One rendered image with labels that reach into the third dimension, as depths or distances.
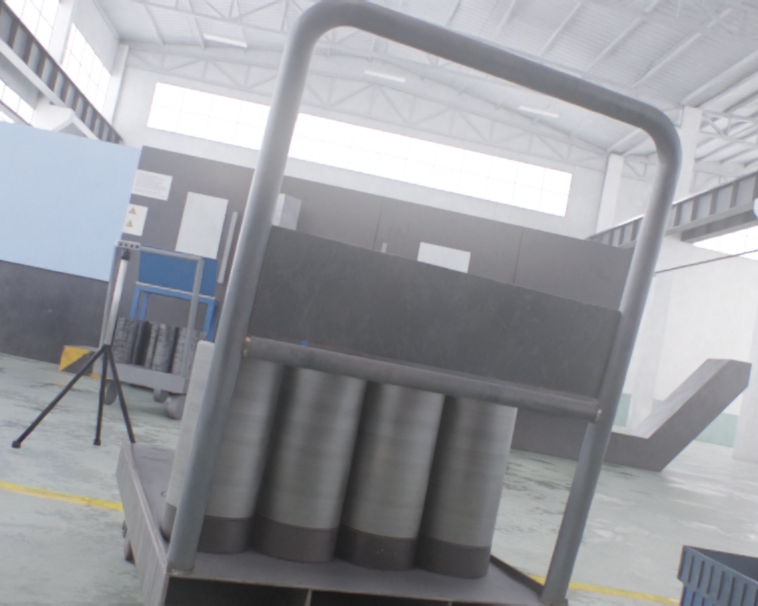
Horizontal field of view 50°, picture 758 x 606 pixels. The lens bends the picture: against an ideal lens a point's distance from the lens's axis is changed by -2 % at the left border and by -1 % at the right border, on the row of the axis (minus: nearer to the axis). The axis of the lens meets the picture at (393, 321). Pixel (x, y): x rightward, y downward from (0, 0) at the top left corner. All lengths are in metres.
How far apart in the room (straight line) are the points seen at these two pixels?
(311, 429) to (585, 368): 0.39
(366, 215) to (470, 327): 6.51
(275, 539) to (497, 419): 0.37
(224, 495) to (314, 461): 0.13
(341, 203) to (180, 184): 1.45
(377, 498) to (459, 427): 0.17
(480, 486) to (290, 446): 0.30
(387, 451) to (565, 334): 0.31
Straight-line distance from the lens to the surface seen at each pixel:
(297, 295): 0.99
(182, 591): 1.19
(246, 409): 1.13
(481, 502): 1.27
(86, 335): 7.67
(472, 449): 1.26
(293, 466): 1.17
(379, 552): 1.23
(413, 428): 1.20
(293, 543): 1.18
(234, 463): 1.14
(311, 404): 1.16
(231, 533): 1.16
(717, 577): 2.15
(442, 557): 1.28
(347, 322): 1.01
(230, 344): 0.97
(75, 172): 7.87
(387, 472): 1.21
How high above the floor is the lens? 0.55
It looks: 3 degrees up
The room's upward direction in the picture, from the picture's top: 11 degrees clockwise
